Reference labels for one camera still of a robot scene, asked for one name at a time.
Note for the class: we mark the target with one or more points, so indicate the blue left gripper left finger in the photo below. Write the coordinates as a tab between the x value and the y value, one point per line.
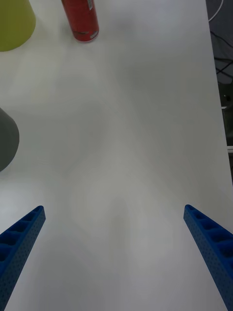
21	243

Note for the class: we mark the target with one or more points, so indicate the grey plastic bin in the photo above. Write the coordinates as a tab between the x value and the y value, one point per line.
7	141

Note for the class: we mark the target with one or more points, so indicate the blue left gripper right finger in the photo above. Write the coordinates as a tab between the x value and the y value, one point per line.
211	245

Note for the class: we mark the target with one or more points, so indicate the red drink can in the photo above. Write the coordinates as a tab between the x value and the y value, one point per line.
82	19

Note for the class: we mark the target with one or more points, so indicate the yellow-green plastic bin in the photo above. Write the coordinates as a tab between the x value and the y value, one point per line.
13	23

